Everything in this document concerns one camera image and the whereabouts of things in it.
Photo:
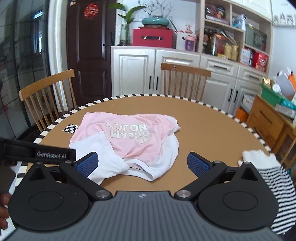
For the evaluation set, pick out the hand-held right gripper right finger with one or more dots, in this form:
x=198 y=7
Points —
x=197 y=163

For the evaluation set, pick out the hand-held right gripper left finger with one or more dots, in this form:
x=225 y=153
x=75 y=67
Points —
x=87 y=163

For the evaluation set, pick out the pink and white t-shirt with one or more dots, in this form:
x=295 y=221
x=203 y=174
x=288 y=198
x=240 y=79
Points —
x=129 y=139

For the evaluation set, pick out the person's left hand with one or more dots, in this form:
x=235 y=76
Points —
x=4 y=208

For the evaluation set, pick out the checkered marker tag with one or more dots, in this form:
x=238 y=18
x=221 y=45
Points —
x=70 y=128

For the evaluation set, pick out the wooden slat-back chair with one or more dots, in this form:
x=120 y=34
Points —
x=46 y=81
x=185 y=69

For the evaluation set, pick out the wooden drawer unit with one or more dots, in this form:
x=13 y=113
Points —
x=266 y=120

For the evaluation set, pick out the black framed glass partition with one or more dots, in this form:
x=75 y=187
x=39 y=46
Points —
x=23 y=69

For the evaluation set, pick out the black and white striped garment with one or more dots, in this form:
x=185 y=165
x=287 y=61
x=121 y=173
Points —
x=277 y=185

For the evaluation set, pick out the green plastic crate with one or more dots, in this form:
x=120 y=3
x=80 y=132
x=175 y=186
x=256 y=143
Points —
x=272 y=95

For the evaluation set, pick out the dark brown wooden door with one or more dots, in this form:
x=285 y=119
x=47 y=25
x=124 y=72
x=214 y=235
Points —
x=92 y=60

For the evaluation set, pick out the white sideboard cabinet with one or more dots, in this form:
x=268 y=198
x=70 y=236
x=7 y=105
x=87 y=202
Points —
x=134 y=69

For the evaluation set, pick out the yellow bottle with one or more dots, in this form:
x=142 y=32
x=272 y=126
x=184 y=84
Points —
x=227 y=51
x=234 y=52

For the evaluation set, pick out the white paper bag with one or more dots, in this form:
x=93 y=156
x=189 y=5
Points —
x=285 y=83

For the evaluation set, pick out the purple cup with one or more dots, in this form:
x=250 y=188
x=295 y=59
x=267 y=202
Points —
x=190 y=44

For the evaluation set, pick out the red snack packet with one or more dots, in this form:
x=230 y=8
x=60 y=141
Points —
x=260 y=61

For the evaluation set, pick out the red storage box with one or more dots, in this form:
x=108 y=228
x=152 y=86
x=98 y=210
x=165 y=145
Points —
x=152 y=38

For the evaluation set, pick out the glass vase with green plant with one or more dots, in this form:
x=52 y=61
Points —
x=126 y=34

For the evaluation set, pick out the grey green storage box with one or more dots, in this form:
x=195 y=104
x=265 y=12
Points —
x=255 y=38

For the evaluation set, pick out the teal ceramic plant pot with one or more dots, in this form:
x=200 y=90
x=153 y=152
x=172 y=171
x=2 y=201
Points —
x=156 y=22

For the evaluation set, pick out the white small appliance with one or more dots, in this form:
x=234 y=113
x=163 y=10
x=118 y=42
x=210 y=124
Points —
x=239 y=22

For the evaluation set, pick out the red round door ornament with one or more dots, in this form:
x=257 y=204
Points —
x=91 y=11

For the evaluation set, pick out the wall picture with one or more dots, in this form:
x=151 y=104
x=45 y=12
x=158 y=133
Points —
x=284 y=12

